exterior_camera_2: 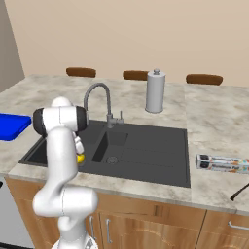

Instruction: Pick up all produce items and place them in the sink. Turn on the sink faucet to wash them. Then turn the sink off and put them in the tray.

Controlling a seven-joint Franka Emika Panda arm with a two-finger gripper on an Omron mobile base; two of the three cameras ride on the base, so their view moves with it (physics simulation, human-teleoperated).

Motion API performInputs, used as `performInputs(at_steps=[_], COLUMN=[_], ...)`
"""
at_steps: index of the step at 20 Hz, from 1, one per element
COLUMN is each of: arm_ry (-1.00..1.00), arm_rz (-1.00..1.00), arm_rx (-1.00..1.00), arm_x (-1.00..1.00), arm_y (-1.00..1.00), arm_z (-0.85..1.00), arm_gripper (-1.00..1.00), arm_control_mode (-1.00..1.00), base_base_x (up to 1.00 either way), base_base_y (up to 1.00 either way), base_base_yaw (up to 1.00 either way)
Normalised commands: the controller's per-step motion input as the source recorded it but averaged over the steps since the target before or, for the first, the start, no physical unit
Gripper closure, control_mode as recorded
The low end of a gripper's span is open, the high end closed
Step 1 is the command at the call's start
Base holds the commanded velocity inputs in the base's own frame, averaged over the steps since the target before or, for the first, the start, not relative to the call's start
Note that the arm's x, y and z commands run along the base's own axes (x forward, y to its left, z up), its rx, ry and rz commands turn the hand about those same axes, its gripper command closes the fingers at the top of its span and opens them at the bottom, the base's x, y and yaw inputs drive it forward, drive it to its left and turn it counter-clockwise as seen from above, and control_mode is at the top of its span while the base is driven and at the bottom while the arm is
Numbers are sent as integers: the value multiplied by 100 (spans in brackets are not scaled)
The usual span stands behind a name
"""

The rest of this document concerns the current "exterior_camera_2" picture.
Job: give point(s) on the brown chair back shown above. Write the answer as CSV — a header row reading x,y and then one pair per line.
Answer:
x,y
204,79
134,75
81,72

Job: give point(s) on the wooden cupboard door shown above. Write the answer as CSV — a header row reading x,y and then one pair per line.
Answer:
x,y
32,223
152,233

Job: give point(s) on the white foil box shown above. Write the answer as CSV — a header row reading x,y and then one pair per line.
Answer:
x,y
223,163

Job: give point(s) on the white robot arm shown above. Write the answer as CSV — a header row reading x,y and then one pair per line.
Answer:
x,y
58,168

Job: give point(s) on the yellow round fruit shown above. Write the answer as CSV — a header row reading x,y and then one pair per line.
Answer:
x,y
80,158

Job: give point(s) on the wooden panel under sink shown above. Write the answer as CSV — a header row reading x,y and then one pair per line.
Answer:
x,y
152,206

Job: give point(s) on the wooden drawer front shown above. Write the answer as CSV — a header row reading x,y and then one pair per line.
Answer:
x,y
223,233

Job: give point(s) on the blue tray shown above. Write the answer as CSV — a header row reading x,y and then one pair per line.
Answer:
x,y
11,126

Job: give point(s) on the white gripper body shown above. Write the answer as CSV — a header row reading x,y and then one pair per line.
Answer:
x,y
78,143

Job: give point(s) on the grey curved sink faucet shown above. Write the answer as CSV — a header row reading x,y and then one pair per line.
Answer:
x,y
109,113

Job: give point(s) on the dark grey sink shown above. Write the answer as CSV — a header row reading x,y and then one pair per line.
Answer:
x,y
146,155

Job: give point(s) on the grey paper towel holder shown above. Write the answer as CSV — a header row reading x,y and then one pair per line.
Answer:
x,y
155,92

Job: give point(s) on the white dishwasher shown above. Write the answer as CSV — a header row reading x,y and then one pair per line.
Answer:
x,y
11,217

